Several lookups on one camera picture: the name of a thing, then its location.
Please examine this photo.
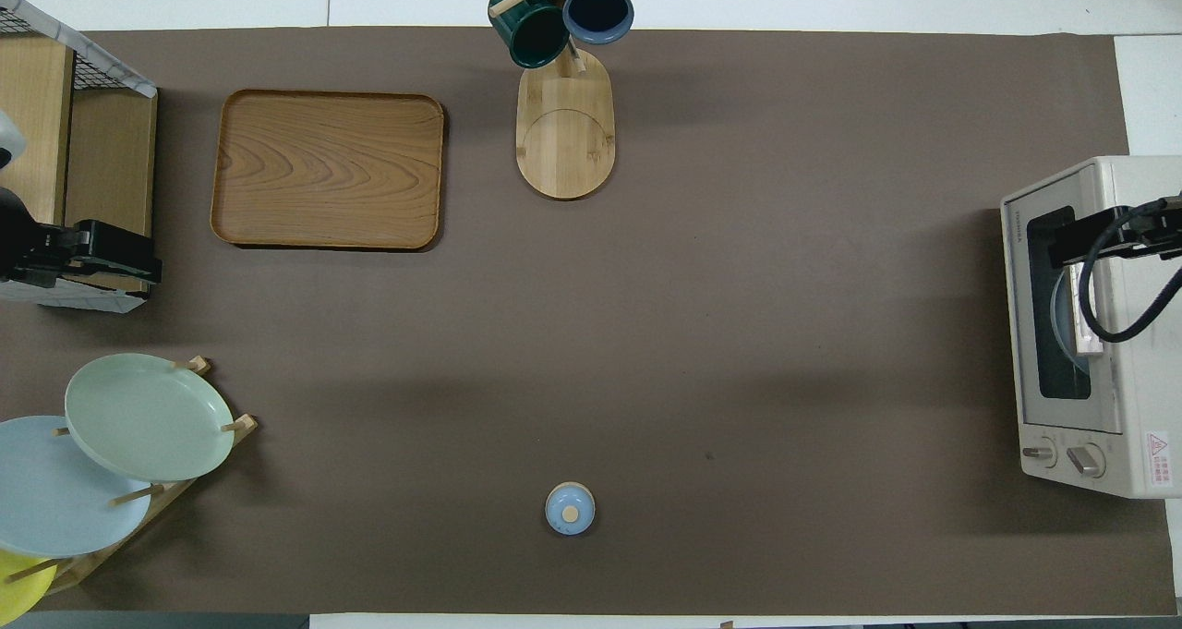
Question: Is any white cup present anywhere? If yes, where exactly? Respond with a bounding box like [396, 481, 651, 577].
[0, 110, 26, 171]

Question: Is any wooden mug tree stand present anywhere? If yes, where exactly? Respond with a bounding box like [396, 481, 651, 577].
[488, 0, 638, 201]

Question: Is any dark green mug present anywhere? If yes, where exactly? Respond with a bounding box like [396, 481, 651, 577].
[488, 0, 571, 69]

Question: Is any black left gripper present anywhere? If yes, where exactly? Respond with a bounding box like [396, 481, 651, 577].
[0, 188, 163, 285]

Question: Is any small light blue plate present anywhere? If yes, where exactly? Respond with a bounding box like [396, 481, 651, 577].
[1050, 271, 1086, 373]

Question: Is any wooden shelf with wire basket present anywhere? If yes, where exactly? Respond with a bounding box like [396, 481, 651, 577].
[0, 0, 160, 314]

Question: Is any large light blue plate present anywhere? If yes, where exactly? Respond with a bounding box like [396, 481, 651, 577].
[0, 415, 153, 559]

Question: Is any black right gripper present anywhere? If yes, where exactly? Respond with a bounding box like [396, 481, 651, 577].
[1048, 195, 1182, 268]

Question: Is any yellow plate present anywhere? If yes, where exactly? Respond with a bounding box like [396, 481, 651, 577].
[0, 548, 56, 628]

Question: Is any cream toaster oven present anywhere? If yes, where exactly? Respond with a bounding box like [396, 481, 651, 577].
[1000, 156, 1182, 501]

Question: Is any wooden plate rack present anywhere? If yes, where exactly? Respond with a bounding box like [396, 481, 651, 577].
[0, 357, 259, 598]

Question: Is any blue jar with wooden knob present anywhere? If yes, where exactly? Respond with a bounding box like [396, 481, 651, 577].
[544, 481, 597, 538]

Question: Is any brown table mat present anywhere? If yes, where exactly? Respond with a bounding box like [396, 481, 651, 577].
[0, 27, 1178, 616]

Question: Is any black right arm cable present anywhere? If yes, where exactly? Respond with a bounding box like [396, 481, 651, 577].
[1079, 200, 1182, 344]

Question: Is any blue mug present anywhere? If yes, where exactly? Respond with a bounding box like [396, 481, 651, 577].
[561, 0, 636, 46]

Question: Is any wooden serving tray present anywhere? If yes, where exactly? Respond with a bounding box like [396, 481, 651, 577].
[210, 89, 446, 253]

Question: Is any pale green plate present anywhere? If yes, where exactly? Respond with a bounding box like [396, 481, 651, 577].
[65, 353, 236, 483]

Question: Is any glass oven door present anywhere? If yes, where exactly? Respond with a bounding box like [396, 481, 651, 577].
[1002, 172, 1124, 434]

